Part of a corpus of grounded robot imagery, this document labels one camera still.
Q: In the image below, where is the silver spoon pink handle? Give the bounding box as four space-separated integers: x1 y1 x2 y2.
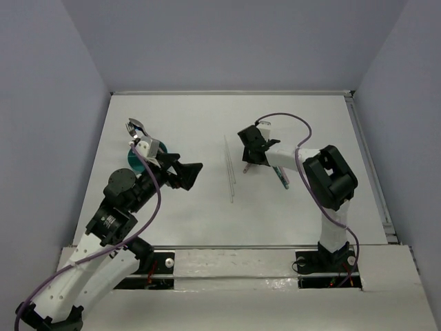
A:
128 118 149 137

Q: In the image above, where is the pink handled fork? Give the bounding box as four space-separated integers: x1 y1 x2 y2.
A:
243 163 252 174

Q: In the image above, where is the green handled fork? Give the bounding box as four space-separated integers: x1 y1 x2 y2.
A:
125 121 139 145

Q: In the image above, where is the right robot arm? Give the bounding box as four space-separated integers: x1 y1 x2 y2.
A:
238 123 358 270

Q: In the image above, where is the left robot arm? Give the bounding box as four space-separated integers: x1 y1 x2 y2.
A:
14 153 203 330

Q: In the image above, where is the clear chopstick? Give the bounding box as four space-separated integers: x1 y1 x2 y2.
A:
224 147 234 203
224 134 236 184

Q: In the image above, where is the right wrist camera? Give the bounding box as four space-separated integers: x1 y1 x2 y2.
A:
255 121 271 140

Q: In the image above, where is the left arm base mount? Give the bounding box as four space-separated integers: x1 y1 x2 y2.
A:
108 237 175 290

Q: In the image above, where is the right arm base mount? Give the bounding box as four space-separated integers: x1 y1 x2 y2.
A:
291 242 362 289

